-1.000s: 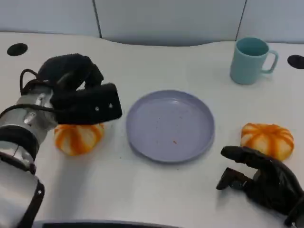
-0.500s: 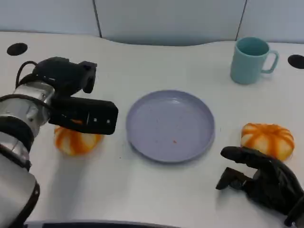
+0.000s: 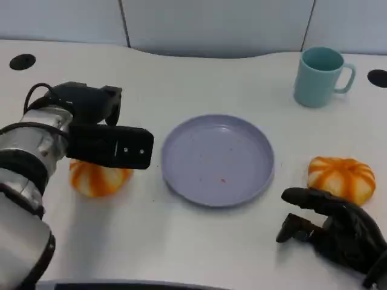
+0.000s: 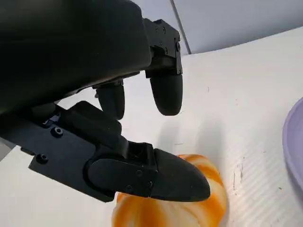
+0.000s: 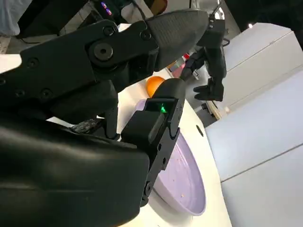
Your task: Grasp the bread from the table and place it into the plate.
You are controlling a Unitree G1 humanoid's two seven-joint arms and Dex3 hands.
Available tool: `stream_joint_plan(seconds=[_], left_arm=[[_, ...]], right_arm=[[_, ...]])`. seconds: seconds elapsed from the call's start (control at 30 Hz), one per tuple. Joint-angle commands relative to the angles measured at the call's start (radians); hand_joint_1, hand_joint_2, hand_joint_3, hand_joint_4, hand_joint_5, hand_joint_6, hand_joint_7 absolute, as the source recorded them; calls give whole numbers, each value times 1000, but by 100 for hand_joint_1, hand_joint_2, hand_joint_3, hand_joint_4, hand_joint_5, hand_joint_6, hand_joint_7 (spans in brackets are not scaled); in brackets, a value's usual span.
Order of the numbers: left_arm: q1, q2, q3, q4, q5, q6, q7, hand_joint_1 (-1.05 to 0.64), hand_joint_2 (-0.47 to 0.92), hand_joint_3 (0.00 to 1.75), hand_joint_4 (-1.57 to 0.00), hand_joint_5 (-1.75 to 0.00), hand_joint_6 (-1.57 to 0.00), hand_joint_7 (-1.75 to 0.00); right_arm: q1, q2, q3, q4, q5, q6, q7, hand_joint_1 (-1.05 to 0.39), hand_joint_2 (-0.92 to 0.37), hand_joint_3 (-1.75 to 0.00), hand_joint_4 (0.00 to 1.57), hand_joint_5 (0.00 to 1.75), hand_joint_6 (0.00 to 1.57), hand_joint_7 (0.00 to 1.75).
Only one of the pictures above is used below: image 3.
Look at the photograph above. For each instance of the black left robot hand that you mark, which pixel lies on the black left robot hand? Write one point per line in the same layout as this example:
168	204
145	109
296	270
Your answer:
87	102

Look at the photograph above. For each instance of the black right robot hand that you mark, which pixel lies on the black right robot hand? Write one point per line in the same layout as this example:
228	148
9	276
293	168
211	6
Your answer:
347	235

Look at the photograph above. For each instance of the orange and white bread roll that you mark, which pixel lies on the orange and white bread roll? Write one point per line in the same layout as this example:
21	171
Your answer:
96	181
341	178

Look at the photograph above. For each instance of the grey partition panel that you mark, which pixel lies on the grey partition panel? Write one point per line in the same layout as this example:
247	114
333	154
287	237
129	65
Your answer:
350	24
217	27
60	21

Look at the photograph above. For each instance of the lilac plate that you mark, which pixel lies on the lilac plate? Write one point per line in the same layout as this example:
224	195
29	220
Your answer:
217	160

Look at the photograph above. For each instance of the pale green mug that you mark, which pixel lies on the pale green mug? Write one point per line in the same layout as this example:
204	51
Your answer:
314	86

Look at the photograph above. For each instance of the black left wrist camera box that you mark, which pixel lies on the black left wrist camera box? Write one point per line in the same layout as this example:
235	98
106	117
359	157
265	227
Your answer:
109	148

